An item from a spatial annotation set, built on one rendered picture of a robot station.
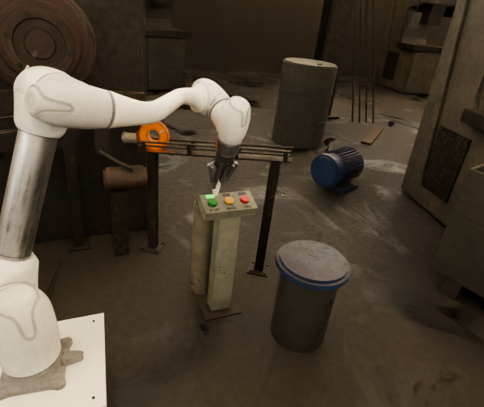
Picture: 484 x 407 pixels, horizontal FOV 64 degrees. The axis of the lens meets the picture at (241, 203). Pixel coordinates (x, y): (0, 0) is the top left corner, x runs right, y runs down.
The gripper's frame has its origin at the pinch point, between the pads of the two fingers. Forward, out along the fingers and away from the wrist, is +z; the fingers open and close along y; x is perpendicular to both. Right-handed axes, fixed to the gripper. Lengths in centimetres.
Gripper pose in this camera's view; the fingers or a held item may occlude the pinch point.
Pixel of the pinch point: (216, 187)
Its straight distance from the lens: 157.8
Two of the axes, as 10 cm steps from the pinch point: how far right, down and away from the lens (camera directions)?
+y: -9.1, 1.0, -3.9
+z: -2.3, 6.6, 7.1
